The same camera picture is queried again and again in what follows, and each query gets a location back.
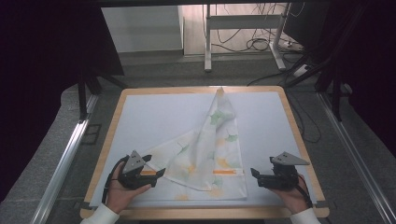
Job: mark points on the white leaf print cloth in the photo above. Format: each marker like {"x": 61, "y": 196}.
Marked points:
{"x": 205, "y": 155}

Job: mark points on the white cabinet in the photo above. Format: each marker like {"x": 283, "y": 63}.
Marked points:
{"x": 143, "y": 28}

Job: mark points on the person's right hand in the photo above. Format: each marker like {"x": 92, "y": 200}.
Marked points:
{"x": 297, "y": 199}

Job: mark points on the person's left hand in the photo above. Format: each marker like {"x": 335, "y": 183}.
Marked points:
{"x": 120, "y": 196}

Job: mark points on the dark curtain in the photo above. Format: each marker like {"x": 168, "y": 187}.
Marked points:
{"x": 37, "y": 77}
{"x": 373, "y": 62}

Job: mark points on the aluminium rail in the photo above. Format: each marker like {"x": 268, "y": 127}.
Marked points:
{"x": 358, "y": 158}
{"x": 65, "y": 161}

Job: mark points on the white power strip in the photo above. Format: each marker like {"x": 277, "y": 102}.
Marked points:
{"x": 292, "y": 45}

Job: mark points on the black metal stand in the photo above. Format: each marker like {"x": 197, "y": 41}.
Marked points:
{"x": 82, "y": 96}
{"x": 336, "y": 93}

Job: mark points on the dark floor hatch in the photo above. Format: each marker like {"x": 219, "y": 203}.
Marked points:
{"x": 91, "y": 133}

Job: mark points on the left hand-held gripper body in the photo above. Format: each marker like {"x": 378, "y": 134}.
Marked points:
{"x": 134, "y": 168}

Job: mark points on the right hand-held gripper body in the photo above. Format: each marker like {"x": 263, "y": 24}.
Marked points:
{"x": 285, "y": 179}

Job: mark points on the white metal desk frame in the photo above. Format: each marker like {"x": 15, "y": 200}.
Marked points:
{"x": 243, "y": 21}

